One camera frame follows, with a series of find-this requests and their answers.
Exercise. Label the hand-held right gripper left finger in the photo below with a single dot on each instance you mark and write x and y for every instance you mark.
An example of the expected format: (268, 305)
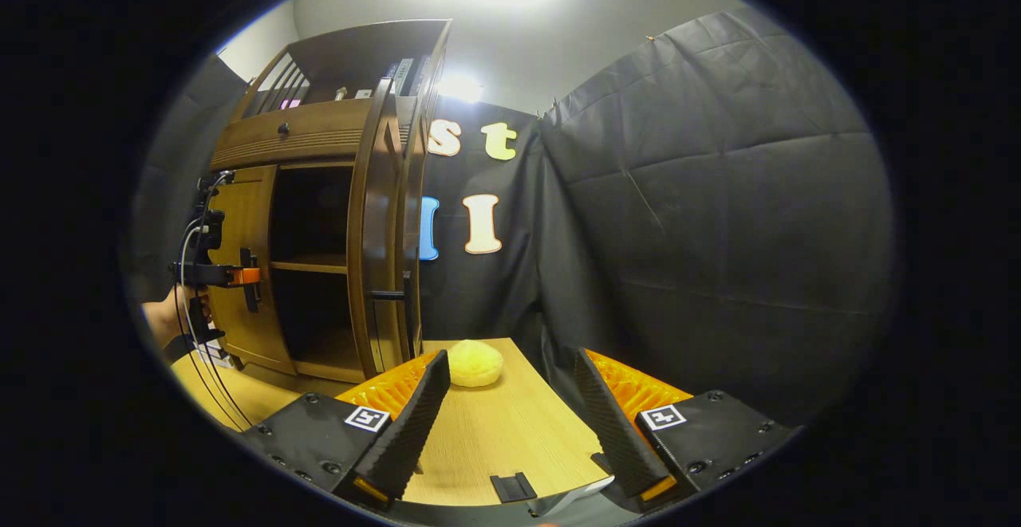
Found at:
(415, 427)

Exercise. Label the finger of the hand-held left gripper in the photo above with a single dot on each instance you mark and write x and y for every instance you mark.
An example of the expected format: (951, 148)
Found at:
(246, 277)

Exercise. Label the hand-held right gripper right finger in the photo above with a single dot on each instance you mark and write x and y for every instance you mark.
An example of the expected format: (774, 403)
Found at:
(610, 423)

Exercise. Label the wooden shoe cabinet door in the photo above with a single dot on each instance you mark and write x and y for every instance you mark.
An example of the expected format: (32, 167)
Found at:
(247, 208)
(379, 232)

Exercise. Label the wooden double-door shoe cabinet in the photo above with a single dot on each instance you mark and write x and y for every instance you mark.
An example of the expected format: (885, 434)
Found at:
(319, 132)

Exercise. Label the wooden inner shelf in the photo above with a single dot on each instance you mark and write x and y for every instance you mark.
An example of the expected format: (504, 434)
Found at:
(311, 264)

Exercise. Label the round yellow sponge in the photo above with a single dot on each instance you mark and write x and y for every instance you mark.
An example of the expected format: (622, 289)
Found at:
(475, 363)

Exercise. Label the small black clip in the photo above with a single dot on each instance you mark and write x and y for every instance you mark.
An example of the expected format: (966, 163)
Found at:
(512, 488)

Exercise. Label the wooden drawer with black knob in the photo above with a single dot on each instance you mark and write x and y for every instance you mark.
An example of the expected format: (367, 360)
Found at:
(303, 136)

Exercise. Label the black backdrop cloth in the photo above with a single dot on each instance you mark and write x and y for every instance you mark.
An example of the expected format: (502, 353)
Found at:
(718, 232)

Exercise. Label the dark blue book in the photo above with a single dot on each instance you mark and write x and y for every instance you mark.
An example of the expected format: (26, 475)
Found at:
(391, 74)

